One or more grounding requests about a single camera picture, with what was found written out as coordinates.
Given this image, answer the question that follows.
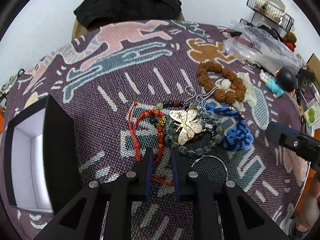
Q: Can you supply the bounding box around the silver bear keychain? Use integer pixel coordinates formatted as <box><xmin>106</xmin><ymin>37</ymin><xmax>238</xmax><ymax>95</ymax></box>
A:
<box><xmin>184</xmin><ymin>86</ymin><xmax>218</xmax><ymax>105</ymax></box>

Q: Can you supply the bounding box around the patterned purple woven blanket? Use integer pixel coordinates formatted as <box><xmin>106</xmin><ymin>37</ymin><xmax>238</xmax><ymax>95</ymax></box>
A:
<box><xmin>3</xmin><ymin>21</ymin><xmax>309</xmax><ymax>228</ymax></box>

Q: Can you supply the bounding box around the red cord bracelet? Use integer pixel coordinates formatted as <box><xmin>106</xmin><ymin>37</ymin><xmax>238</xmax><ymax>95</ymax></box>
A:
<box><xmin>127</xmin><ymin>101</ymin><xmax>175</xmax><ymax>188</ymax></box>

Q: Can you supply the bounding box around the brown rudraksha bead bracelet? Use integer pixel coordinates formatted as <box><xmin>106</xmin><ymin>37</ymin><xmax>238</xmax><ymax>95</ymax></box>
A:
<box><xmin>196</xmin><ymin>61</ymin><xmax>247</xmax><ymax>104</ymax></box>

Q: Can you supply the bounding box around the gold butterfly brooch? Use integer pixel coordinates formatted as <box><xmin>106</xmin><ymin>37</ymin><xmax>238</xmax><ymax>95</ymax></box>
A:
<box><xmin>169</xmin><ymin>109</ymin><xmax>203</xmax><ymax>146</ymax></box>

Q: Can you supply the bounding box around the dark bead jade bracelet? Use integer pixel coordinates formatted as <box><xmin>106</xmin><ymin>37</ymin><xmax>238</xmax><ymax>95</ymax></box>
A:
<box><xmin>151</xmin><ymin>100</ymin><xmax>186</xmax><ymax>111</ymax></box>

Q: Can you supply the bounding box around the brown plush toy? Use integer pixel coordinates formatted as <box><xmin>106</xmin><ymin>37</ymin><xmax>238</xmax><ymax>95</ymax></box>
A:
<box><xmin>283</xmin><ymin>32</ymin><xmax>297</xmax><ymax>52</ymax></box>

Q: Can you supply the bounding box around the blue braided bracelet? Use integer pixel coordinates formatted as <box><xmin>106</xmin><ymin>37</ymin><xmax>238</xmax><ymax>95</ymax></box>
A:
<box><xmin>203</xmin><ymin>100</ymin><xmax>254</xmax><ymax>152</ymax></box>

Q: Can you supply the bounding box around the black wire shelf rack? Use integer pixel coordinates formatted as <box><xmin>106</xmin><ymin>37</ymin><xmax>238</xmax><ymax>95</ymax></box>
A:
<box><xmin>246</xmin><ymin>0</ymin><xmax>295</xmax><ymax>32</ymax></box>

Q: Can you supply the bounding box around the grey-green bead bracelet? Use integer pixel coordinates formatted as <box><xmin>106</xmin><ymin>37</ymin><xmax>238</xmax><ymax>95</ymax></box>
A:
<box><xmin>162</xmin><ymin>104</ymin><xmax>224</xmax><ymax>157</ymax></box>

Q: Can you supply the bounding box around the clear plastic bag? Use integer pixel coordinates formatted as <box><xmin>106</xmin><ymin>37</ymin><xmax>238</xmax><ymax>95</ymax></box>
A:
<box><xmin>223</xmin><ymin>21</ymin><xmax>301</xmax><ymax>74</ymax></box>

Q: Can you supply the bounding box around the person's right hand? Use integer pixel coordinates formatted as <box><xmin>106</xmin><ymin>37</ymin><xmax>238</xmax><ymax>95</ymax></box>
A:
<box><xmin>296</xmin><ymin>176</ymin><xmax>319</xmax><ymax>232</ymax></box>

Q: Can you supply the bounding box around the black jewelry box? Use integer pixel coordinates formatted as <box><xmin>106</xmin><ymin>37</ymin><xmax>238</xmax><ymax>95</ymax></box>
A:
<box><xmin>4</xmin><ymin>95</ymin><xmax>82</xmax><ymax>216</ymax></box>

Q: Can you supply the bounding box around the silver hoop ring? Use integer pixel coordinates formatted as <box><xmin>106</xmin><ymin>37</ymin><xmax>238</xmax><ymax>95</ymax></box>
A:
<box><xmin>191</xmin><ymin>154</ymin><xmax>229</xmax><ymax>182</ymax></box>

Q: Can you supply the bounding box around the blue doll figurine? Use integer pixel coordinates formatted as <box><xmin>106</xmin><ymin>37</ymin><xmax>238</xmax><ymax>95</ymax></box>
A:
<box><xmin>259</xmin><ymin>67</ymin><xmax>296</xmax><ymax>98</ymax></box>

